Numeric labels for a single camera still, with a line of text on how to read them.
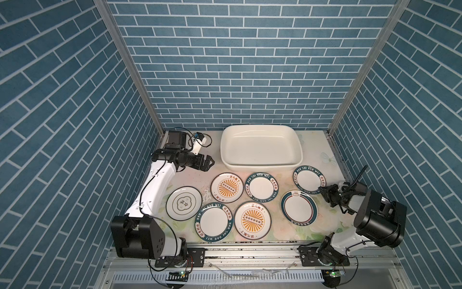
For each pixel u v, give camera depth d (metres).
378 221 0.46
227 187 0.94
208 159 0.72
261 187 0.95
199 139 0.72
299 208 0.91
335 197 0.83
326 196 0.85
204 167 0.71
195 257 0.74
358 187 0.74
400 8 0.71
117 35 0.77
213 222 0.82
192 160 0.71
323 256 0.69
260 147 1.11
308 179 1.01
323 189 0.93
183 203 0.89
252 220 0.84
